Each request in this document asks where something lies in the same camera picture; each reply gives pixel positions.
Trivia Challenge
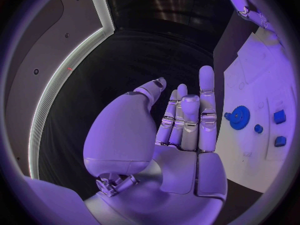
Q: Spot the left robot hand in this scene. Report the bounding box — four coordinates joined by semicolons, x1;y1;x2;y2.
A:
82;65;229;225

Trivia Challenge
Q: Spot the white task board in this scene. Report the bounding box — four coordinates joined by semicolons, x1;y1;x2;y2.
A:
213;27;299;194

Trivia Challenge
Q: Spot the blue gear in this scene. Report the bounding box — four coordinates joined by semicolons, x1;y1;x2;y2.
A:
223;105;252;131

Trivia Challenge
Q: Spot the blue block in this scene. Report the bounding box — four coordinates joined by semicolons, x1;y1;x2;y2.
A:
273;109;287;125
273;135;288;148

